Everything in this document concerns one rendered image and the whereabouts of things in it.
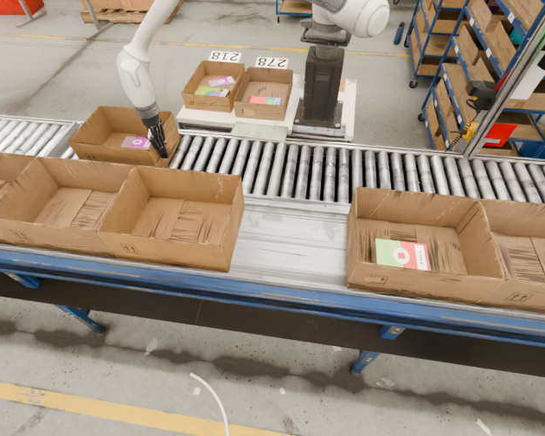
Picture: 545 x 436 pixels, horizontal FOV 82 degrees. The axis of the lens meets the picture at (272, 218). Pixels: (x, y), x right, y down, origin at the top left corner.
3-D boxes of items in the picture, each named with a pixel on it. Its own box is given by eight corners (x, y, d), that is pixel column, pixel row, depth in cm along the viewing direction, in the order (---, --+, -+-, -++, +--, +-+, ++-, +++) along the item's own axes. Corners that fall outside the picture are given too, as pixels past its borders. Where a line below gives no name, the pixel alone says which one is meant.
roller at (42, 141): (60, 130, 184) (65, 127, 182) (2, 196, 153) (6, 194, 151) (52, 123, 181) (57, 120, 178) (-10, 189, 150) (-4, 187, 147)
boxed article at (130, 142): (127, 138, 168) (126, 136, 167) (156, 141, 166) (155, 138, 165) (121, 147, 163) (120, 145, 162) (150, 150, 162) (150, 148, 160)
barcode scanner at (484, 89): (457, 98, 143) (471, 76, 135) (482, 103, 143) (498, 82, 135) (460, 106, 139) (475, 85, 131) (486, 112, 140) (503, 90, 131)
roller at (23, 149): (44, 125, 183) (54, 129, 184) (-18, 191, 152) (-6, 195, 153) (42, 119, 179) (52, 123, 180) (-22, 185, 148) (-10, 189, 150)
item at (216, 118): (355, 83, 203) (356, 79, 201) (352, 141, 169) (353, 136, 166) (208, 70, 216) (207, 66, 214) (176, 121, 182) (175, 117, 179)
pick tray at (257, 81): (292, 85, 198) (293, 69, 190) (284, 121, 175) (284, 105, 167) (249, 81, 201) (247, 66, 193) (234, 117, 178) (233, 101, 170)
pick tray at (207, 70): (246, 78, 203) (245, 62, 195) (231, 113, 181) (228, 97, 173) (204, 74, 207) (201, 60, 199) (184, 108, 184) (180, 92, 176)
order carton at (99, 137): (181, 138, 168) (172, 111, 154) (160, 178, 150) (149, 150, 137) (112, 132, 172) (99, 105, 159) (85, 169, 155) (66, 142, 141)
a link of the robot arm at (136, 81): (160, 104, 124) (153, 87, 131) (146, 65, 111) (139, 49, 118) (131, 112, 121) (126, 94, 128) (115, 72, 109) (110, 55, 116)
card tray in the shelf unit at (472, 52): (457, 38, 234) (463, 23, 226) (500, 40, 231) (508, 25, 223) (471, 66, 210) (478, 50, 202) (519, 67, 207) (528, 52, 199)
